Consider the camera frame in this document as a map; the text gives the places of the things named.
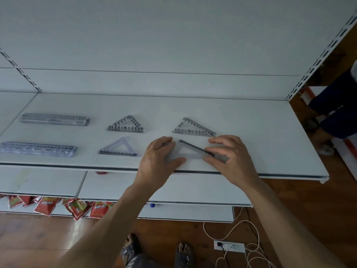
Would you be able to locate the white metal shelving unit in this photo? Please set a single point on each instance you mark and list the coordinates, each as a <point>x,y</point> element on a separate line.
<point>173,66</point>

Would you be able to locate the person's right thumb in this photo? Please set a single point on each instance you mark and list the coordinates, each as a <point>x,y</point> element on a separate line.
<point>212,163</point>

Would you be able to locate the clear straight ruler stack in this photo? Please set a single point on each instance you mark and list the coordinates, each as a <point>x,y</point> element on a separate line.
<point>54,119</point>
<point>37,149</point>

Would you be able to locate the person's left forearm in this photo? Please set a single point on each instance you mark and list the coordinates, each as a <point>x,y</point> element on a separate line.
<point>111,231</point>

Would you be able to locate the person's dark sandal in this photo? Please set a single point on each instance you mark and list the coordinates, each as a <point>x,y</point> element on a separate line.
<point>184,256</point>
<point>131,249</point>

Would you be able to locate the person's right middle finger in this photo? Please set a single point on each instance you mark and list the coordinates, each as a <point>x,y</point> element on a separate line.
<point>223,140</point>

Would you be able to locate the person's left dark sandal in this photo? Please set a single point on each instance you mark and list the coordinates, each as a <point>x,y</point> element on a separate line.
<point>131,249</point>

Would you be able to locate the row of red snack packets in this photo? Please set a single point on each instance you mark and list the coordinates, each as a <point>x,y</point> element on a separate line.
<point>46,205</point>

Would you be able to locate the clear scalene set square stack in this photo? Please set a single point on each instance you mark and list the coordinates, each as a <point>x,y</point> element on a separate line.
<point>192,152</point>
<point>195,128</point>

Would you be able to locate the person's right dark sandal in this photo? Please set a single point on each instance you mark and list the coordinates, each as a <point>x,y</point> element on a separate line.
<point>184,256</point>

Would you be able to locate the person's grey trouser leg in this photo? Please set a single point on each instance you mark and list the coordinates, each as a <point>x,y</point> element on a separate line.
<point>140,261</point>

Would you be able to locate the small red item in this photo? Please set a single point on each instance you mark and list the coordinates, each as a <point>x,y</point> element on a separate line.
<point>101,173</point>

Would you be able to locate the person's left thumb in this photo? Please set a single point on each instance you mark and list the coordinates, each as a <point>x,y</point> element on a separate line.
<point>177,164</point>

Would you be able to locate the white slotted shelf upright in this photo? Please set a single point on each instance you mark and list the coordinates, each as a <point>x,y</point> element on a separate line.
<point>19,70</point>
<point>320,58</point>

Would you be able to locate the clear isosceles set square stack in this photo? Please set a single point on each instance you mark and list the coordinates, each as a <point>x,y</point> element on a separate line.
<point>118,151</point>
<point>127,126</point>

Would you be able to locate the person's right forearm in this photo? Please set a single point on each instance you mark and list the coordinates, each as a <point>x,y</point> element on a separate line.
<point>284,228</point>

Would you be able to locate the person's right hand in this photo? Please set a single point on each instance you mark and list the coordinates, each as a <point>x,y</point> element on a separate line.
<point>237,164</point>

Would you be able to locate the white power strip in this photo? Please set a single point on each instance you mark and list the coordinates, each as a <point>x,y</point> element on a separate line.
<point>229,246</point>

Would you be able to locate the person's left hand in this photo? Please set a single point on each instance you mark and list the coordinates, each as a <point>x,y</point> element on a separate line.
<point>153,170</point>

